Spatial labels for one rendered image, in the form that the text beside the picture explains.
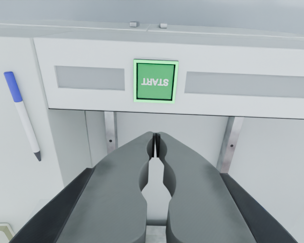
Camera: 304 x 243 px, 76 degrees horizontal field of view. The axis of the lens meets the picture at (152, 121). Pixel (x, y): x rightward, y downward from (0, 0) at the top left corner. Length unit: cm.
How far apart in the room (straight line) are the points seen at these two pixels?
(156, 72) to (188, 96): 6
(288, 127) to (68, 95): 47
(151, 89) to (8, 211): 37
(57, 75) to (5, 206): 29
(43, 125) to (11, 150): 8
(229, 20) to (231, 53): 101
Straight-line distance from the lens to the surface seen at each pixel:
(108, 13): 124
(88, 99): 29
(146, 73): 26
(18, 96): 31
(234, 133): 46
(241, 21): 130
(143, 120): 44
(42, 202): 43
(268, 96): 31
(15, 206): 47
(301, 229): 97
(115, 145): 45
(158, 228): 64
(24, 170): 40
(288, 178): 65
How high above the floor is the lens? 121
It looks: 62 degrees down
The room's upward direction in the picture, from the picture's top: 179 degrees counter-clockwise
